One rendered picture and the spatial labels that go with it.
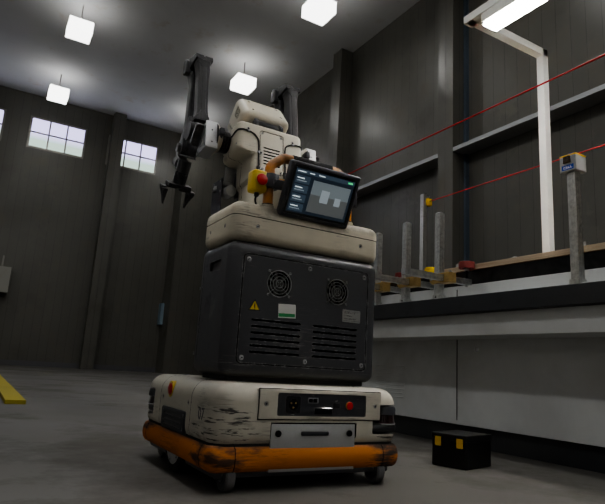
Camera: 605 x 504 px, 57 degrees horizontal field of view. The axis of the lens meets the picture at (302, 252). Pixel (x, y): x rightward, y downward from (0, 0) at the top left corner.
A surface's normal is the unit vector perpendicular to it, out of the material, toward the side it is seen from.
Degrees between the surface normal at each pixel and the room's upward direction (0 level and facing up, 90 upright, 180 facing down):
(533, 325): 90
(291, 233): 90
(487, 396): 90
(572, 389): 90
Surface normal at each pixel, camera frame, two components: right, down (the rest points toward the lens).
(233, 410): 0.51, -0.15
